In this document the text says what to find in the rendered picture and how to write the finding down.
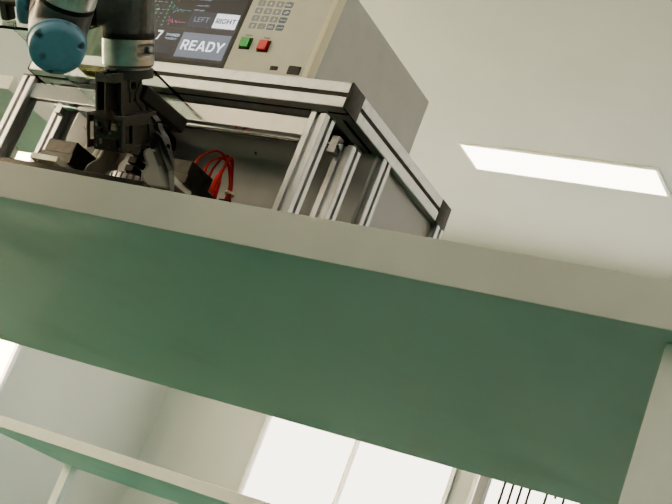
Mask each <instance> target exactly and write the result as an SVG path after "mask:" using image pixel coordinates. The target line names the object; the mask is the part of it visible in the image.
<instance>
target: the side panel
mask: <svg viewBox="0 0 672 504"><path fill-rule="evenodd" d="M390 169H391V165H390V164H388V163H387V160H386V159H385V158H380V157H379V159H378V161H377V164H376V167H375V169H374V172H373V174H372V177H371V179H370V182H369V185H368V187H367V190H366V192H365V195H364V197H363V200H362V203H361V205H360V208H359V210H358V213H357V216H356V218H355V221H354V223H353V224H356V225H362V226H367V227H373V228H378V229H384V230H390V231H395V232H401V233H406V234H412V235H418V236H423V237H429V238H434V239H440V240H441V237H442V235H443V232H444V231H443V230H442V229H440V226H439V225H437V224H432V223H431V222H430V221H429V220H428V218H427V217H426V216H425V215H424V213H423V212H422V211H421V210H420V208H419V207H418V206H417V205H416V204H415V202H414V201H413V200H412V199H411V197H410V196H409V195H408V194H407V192H406V191H405V190H404V189H403V188H402V186H401V185H400V184H399V183H398V181H397V180H396V179H395V178H394V176H393V175H392V174H391V173H390Z"/></svg>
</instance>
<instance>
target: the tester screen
mask: <svg viewBox="0 0 672 504"><path fill-rule="evenodd" d="M248 1H249V0H155V29H166V31H165V33H164V35H163V38H162V40H161V41H155V40H154V44H159V45H169V46H172V48H171V50H170V53H169V54H167V53H158V52H154V57H159V58H168V59H177V60H186V61H196V62H205V63H214V64H221V63H222V61H223V58H224V56H225V54H226V51H227V49H228V47H229V45H230V42H231V40H232V38H233V35H234V33H235V31H236V29H237V26H238V24H239V22H240V20H241V17H242V15H243V13H244V10H245V8H246V6H247V4H248ZM193 12H206V13H219V14H231V15H241V16H240V18H239V21H238V23H237V25H236V27H235V30H227V29H216V28H205V27H193V26H187V25H188V23H189V20H190V18H191V16H192V14H193ZM184 32H193V33H203V34H214V35H225V36H232V38H231V40H230V42H229V44H228V47H227V49H226V51H225V54H224V56H223V58H222V60H221V61H214V60H204V59H195V58H186V57H176V56H173V55H174V52H175V50H176V48H177V46H178V44H179V41H180V39H181V37H182V35H183V33H184Z"/></svg>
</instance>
